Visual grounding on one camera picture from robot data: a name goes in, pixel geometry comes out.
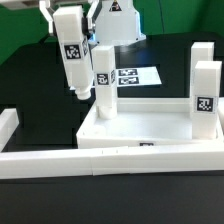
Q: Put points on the white obstacle fence frame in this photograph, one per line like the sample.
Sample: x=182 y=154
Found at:
x=103 y=161

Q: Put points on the white desk top tray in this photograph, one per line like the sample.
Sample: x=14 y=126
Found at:
x=142 y=122

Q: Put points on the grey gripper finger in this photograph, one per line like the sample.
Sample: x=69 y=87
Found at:
x=92 y=15
x=47 y=11

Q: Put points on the fiducial marker sheet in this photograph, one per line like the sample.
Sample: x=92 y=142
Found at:
x=127 y=77

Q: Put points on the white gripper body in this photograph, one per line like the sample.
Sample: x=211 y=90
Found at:
x=25 y=4

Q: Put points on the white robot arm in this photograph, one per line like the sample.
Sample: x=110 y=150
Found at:
x=107 y=22

